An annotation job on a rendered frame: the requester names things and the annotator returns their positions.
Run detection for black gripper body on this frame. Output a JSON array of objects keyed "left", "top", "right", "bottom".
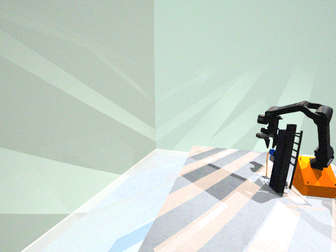
[{"left": 256, "top": 126, "right": 279, "bottom": 139}]

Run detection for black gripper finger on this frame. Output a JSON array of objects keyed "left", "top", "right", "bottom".
[
  {"left": 264, "top": 139, "right": 270, "bottom": 148},
  {"left": 272, "top": 138, "right": 277, "bottom": 149}
]

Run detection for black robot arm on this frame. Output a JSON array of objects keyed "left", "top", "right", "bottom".
[{"left": 257, "top": 101, "right": 334, "bottom": 171}]

